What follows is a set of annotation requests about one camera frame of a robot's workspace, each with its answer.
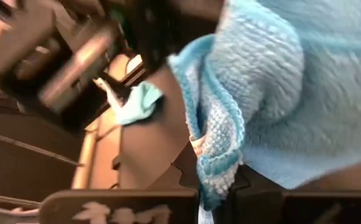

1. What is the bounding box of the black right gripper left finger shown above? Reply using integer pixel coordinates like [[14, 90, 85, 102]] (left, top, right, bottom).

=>
[[39, 149, 200, 224]]

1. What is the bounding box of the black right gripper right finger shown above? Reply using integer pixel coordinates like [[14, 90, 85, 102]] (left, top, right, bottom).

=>
[[213, 164, 361, 224]]

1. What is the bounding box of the teal microfiber towel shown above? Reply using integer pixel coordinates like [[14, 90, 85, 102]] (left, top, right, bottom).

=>
[[105, 80, 165, 126]]

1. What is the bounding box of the light blue microfiber towel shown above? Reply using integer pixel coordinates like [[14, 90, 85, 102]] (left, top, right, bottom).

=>
[[167, 0, 361, 224]]

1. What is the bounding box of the wooden table side board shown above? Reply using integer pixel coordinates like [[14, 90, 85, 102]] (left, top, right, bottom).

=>
[[71, 52, 144, 190]]

